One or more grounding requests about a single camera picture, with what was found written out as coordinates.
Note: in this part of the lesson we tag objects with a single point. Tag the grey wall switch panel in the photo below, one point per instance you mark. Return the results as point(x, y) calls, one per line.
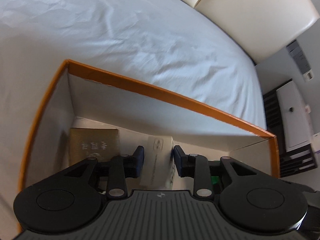
point(298, 56)

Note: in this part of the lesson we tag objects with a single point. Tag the cream padded headboard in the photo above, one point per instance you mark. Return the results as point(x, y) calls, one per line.
point(250, 12)

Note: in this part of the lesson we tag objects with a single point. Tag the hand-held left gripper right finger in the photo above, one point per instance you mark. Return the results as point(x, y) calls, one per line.
point(178, 157)

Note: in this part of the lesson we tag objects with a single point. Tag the orange cardboard box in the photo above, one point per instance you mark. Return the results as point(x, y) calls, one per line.
point(150, 90)

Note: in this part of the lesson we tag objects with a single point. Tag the white nightstand with dark frame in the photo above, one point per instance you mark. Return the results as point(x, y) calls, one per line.
point(292, 115)

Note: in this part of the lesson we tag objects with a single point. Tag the gold brown box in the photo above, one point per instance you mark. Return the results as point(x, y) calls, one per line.
point(92, 142)

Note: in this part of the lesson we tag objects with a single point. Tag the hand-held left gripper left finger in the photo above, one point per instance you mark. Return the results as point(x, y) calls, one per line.
point(139, 155)

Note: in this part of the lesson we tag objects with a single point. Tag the white wall thermostat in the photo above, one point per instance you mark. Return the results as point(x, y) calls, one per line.
point(308, 75)

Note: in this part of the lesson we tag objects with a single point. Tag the white printed packet box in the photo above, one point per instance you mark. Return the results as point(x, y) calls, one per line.
point(157, 160)

